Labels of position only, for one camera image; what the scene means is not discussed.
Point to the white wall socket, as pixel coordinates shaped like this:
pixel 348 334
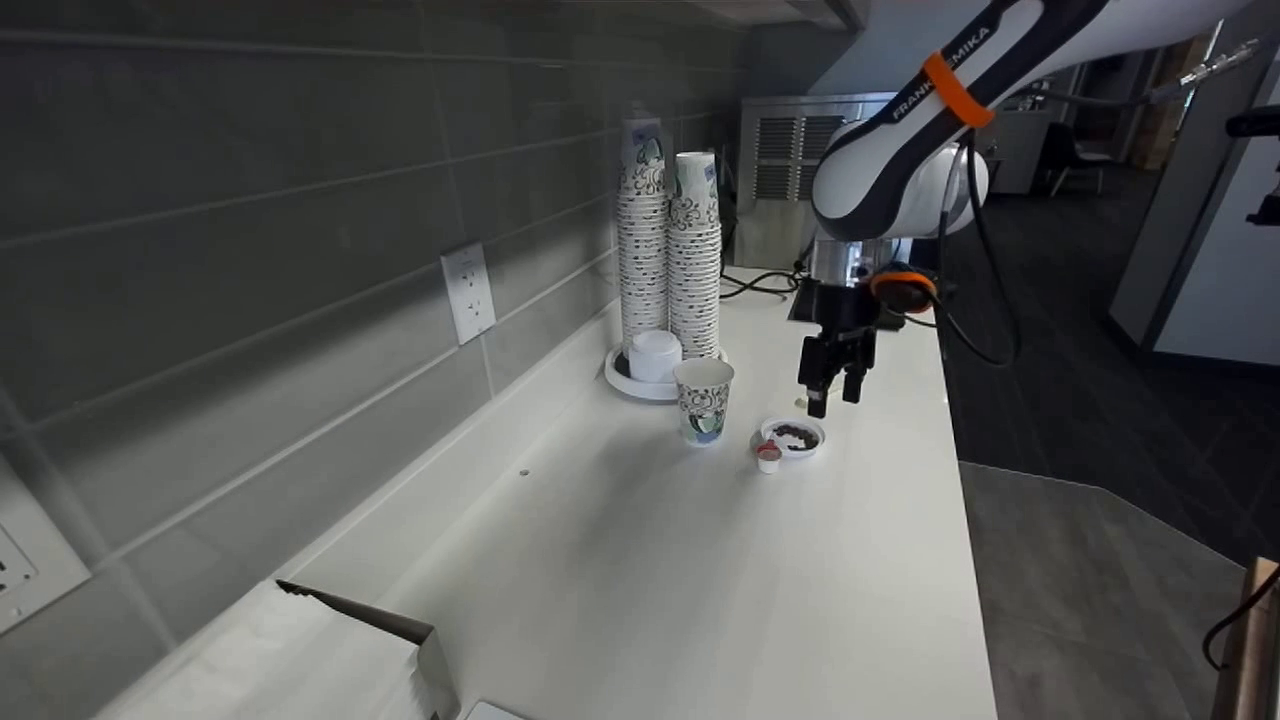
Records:
pixel 468 293

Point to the stainless steel appliance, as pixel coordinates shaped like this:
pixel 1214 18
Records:
pixel 775 200

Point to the wooden post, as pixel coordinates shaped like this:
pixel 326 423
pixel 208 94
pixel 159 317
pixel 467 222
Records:
pixel 1255 650

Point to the white cardboard box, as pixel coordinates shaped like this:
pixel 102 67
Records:
pixel 300 660

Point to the round white tray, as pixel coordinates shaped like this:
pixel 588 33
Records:
pixel 625 380

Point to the patterned paper cup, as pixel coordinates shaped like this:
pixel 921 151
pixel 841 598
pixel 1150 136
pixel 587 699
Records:
pixel 703 400

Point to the dark chair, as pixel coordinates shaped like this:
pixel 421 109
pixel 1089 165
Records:
pixel 1062 155

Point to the small coffee capsule red lid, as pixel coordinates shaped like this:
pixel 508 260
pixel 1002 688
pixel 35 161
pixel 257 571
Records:
pixel 768 458

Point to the stack of white lids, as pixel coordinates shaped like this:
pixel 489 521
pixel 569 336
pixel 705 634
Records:
pixel 655 357

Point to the tall stack of paper cups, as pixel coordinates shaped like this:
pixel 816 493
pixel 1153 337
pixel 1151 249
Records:
pixel 642 250

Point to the small white dish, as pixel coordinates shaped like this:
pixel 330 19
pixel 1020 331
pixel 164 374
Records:
pixel 793 437

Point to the short stack of paper cups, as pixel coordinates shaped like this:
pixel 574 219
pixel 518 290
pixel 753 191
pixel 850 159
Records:
pixel 695 270

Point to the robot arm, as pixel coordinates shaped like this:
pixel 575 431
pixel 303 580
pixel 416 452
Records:
pixel 900 170

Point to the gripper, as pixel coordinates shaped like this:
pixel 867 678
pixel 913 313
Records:
pixel 846 310

